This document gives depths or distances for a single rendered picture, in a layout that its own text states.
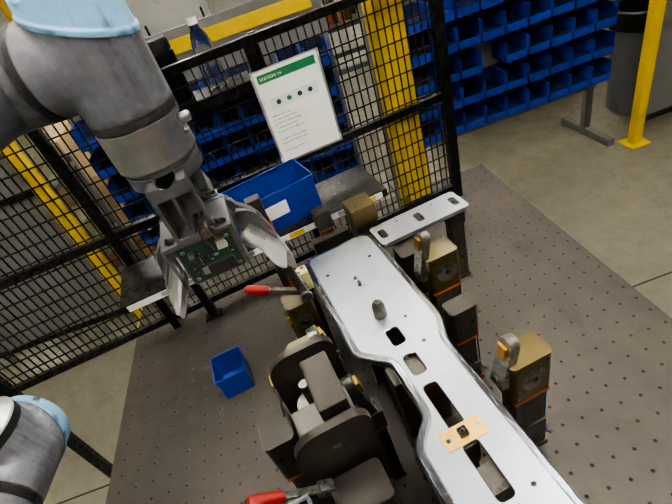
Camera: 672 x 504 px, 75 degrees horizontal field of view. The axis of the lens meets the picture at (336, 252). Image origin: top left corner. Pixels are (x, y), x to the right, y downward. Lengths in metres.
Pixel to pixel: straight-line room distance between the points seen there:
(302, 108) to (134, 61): 1.11
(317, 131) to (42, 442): 1.13
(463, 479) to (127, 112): 0.72
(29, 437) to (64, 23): 0.60
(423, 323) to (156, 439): 0.90
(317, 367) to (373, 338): 0.28
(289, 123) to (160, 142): 1.09
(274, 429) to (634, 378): 0.89
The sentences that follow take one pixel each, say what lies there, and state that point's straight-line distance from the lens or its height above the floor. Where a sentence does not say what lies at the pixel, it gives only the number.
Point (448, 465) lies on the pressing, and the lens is 0.85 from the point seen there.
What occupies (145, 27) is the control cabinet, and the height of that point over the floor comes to 1.15.
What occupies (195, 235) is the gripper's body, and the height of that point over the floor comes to 1.57.
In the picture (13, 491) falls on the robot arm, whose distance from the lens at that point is 0.80.
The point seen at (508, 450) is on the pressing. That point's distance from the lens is 0.86.
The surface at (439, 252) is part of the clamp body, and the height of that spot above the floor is 1.04.
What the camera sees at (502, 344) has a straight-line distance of 0.86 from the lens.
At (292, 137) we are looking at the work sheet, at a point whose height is 1.22.
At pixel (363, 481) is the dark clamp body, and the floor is 1.08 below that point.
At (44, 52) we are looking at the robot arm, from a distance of 0.40.
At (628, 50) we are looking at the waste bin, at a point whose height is 0.48.
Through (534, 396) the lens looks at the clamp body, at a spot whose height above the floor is 0.93.
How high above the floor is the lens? 1.77
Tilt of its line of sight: 37 degrees down
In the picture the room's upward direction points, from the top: 19 degrees counter-clockwise
